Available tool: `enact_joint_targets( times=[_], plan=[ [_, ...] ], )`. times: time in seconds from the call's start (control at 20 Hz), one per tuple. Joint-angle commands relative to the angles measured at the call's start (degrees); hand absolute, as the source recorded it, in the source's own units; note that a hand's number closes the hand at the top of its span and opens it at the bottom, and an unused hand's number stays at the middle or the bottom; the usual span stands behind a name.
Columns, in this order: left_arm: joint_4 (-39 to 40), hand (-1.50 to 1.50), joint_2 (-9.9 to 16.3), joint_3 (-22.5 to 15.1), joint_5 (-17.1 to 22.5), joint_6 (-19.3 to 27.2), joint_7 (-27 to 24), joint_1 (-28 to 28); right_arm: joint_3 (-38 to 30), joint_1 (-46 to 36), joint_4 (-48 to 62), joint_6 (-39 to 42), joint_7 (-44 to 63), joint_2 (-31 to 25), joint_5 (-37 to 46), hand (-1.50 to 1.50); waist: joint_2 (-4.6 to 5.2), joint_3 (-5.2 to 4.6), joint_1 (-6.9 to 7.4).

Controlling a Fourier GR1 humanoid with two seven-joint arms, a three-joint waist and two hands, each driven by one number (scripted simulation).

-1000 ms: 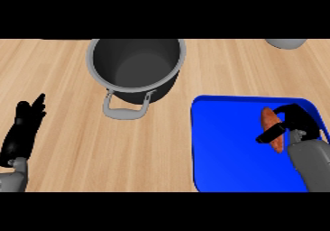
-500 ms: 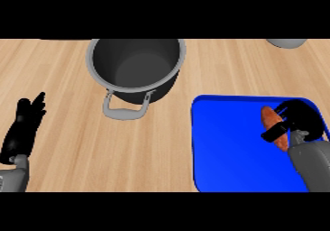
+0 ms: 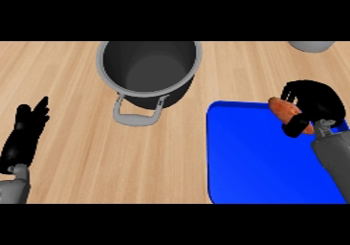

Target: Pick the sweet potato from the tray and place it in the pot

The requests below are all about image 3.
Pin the grey bowl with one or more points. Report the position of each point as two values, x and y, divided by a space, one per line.
311 46

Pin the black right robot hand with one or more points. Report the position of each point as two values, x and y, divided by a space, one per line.
323 102

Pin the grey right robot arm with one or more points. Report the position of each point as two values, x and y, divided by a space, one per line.
336 159

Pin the dark grey pot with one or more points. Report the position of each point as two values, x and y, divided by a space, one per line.
149 73

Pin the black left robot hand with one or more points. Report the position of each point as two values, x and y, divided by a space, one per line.
17 143

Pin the blue tray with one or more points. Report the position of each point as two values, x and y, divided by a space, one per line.
261 159

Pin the orange sweet potato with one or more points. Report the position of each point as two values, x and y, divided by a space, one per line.
285 111

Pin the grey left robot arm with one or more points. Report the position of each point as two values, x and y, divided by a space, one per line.
13 188

